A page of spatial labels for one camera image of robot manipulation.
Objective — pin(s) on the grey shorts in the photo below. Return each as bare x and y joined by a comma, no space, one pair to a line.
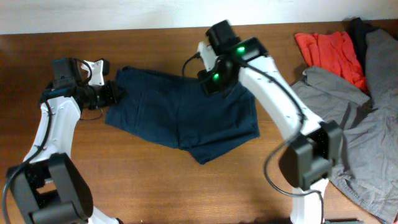
367,169

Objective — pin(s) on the navy blue shorts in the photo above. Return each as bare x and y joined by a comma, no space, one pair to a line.
173,111

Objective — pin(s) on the black garment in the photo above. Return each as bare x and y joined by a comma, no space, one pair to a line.
357,31

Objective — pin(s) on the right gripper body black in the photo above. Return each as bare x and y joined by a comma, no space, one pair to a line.
216,79

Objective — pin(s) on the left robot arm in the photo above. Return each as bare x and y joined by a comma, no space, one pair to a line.
46,186

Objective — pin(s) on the red orange garment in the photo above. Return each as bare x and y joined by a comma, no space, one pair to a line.
334,53

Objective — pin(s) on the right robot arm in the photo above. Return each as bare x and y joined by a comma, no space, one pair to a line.
311,145

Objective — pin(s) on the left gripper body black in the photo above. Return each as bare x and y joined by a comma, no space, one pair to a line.
102,95

